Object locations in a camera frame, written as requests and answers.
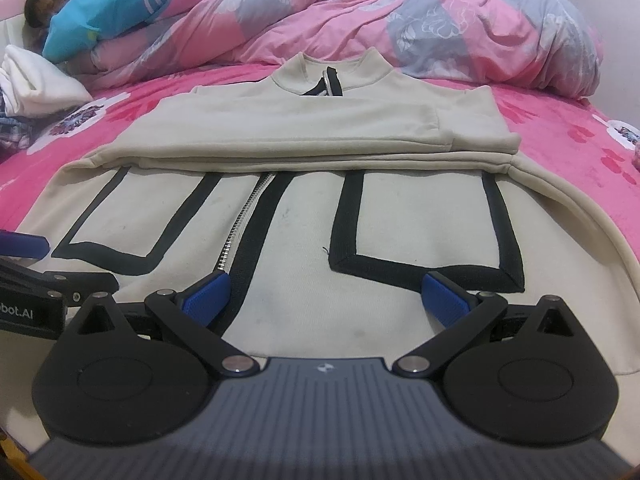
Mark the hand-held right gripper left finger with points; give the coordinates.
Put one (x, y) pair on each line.
(210, 297)

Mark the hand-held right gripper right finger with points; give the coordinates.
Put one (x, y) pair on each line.
(444, 301)

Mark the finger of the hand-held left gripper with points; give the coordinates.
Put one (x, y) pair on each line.
(25, 247)
(90, 286)

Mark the beige jacket with black trim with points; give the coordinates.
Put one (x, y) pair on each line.
(310, 125)

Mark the plaid cloth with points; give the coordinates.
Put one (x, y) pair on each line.
(12, 135)

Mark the white folded cloth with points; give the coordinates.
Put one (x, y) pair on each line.
(40, 80)

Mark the cream pink bed headboard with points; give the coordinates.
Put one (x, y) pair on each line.
(10, 25)

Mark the blue pillow with white stripes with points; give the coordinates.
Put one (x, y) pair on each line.
(95, 15)

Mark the pink grey floral duvet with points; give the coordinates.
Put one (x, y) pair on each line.
(350, 15)

